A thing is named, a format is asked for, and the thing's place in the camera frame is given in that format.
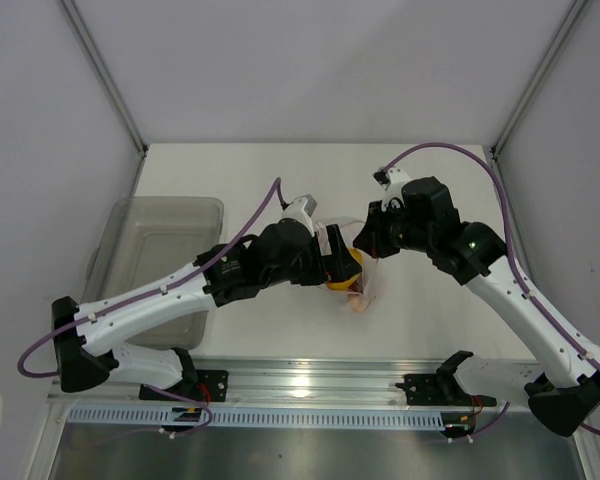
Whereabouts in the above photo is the white slotted cable duct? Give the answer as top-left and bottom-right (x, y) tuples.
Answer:
(68, 405), (445, 431)

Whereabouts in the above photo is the aluminium frame post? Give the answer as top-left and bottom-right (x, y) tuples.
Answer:
(56, 0), (148, 156)
(490, 0), (594, 162)

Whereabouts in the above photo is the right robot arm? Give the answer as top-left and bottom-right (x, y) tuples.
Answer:
(353, 169), (600, 437)

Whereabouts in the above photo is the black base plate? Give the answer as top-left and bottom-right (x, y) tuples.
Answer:
(166, 370), (229, 403)
(394, 373), (497, 407)

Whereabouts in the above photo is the orange papaya slice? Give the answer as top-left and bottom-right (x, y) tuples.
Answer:
(347, 282), (372, 313)

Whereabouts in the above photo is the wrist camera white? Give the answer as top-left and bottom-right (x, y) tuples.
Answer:
(373, 167), (412, 212)
(281, 194), (317, 236)

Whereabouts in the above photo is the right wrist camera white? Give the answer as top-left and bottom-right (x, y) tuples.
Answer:
(373, 167), (412, 212)

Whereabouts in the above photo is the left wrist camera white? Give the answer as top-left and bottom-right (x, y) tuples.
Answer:
(281, 194), (317, 236)

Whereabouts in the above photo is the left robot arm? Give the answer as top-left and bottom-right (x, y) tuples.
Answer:
(51, 220), (362, 400)

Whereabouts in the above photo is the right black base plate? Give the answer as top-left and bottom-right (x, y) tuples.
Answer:
(394, 373), (497, 407)

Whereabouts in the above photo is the left aluminium frame post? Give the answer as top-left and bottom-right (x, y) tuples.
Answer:
(56, 0), (148, 156)

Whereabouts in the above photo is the right aluminium frame post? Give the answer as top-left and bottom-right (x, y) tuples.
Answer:
(490, 0), (594, 162)

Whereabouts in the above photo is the aluminium mounting rail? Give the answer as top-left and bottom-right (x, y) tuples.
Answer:
(47, 355), (594, 412)

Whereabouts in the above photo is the clear plastic bin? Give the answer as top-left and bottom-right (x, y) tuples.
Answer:
(77, 197), (224, 354)

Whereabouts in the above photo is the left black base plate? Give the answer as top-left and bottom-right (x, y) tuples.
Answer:
(166, 370), (229, 403)

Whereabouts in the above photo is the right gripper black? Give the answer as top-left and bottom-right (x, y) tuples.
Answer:
(353, 198), (434, 260)

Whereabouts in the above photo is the clear zip top bag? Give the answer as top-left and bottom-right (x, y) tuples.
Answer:
(315, 217), (378, 313)

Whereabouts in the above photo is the yellow lemon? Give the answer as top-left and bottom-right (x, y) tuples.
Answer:
(326, 247), (364, 291)

